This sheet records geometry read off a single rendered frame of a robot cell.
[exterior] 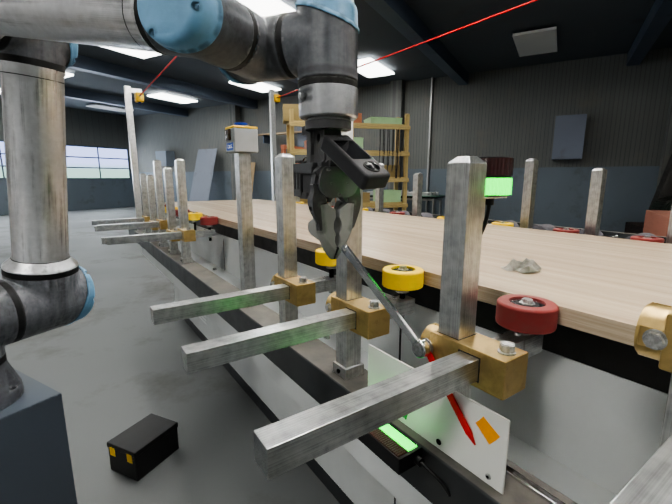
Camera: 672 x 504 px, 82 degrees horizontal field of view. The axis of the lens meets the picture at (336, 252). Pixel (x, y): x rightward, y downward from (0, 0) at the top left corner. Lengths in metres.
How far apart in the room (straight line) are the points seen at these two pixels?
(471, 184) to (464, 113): 9.18
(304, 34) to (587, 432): 0.73
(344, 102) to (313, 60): 0.07
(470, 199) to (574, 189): 8.85
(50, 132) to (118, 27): 0.48
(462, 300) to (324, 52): 0.38
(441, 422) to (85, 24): 0.73
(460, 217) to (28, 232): 0.92
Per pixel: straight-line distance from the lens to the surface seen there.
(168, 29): 0.56
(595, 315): 0.63
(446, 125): 9.74
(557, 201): 9.36
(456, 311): 0.54
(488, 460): 0.58
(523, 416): 0.81
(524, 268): 0.83
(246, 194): 1.14
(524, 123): 9.46
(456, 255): 0.52
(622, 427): 0.74
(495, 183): 0.54
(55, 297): 1.13
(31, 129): 1.07
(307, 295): 0.88
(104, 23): 0.67
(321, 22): 0.61
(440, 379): 0.48
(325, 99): 0.59
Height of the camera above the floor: 1.08
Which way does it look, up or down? 11 degrees down
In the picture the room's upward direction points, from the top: straight up
